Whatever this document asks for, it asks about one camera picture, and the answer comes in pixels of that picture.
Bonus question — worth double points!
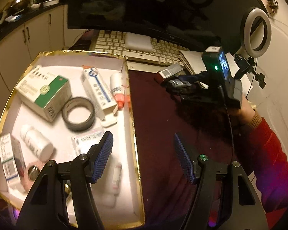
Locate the long white medicine box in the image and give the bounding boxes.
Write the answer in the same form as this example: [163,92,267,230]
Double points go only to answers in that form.
[80,67,118,120]

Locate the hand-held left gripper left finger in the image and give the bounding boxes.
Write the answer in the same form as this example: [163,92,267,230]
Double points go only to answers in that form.
[16,131,114,230]

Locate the person's right hand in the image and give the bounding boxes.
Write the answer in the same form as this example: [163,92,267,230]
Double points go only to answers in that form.
[235,99,256,125]

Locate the white notebook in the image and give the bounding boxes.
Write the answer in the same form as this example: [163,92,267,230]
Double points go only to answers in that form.
[179,50,209,89]

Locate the small white pill bottle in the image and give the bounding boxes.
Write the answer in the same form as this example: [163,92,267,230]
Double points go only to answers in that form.
[20,125,54,161]

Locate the small white plastic piece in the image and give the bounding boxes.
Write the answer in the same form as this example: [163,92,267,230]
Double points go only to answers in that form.
[101,115,118,127]

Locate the green white medicine box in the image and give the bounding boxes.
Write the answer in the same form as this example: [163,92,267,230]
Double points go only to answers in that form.
[16,65,71,122]

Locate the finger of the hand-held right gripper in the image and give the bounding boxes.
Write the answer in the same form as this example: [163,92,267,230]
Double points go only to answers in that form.
[174,74,203,84]
[167,85,208,102]

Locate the metal pot with lid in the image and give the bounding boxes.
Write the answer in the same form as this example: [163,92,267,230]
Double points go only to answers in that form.
[5,0,30,15]

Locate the small dark print box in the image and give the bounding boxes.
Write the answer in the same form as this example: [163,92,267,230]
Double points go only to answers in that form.
[0,134,27,185]

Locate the white foam block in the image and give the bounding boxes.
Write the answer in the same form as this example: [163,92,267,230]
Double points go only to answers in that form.
[125,32,152,52]

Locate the black phone clamp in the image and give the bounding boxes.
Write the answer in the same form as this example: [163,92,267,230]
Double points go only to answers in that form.
[234,54,266,89]

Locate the white bottle orange cap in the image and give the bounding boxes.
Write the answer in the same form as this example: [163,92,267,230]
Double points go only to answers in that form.
[110,72,125,109]

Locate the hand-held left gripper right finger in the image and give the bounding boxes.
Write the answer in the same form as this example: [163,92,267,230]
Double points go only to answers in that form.
[173,133,263,230]

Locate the grey ointment tube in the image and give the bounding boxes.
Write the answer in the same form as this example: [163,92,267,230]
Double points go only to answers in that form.
[168,80,192,88]

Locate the blue white cloth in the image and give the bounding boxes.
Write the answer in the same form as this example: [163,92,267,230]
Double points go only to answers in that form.
[5,14,23,22]

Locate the grey tape roll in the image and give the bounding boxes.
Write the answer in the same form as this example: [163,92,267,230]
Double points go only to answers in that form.
[62,97,96,132]

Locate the white base cabinets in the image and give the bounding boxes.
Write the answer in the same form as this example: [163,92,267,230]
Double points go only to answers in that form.
[0,3,96,96]

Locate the person's right forearm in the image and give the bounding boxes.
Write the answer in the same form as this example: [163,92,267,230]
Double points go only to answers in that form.
[233,111,288,212]

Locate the small barcode box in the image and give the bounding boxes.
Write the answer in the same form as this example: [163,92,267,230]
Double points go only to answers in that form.
[158,65,184,80]

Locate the white computer keyboard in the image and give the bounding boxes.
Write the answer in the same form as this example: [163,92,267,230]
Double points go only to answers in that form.
[90,29,185,73]

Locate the small white tube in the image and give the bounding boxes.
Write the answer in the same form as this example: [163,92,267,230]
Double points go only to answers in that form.
[110,162,123,196]

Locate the round metal tin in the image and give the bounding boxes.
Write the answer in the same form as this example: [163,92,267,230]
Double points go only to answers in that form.
[27,165,40,180]

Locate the blister pill packet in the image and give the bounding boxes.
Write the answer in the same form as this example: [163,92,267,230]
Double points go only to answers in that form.
[71,130,106,155]

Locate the gold-rimmed white box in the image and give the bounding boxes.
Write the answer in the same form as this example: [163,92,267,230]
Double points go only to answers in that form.
[0,50,146,228]

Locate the ring light with black stand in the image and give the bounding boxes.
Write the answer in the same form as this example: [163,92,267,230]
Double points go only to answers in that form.
[234,7,272,82]

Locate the black computer monitor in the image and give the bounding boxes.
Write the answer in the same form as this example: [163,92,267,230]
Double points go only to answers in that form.
[67,0,231,52]

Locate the white bowl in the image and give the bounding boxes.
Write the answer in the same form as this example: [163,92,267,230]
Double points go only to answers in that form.
[42,0,61,7]

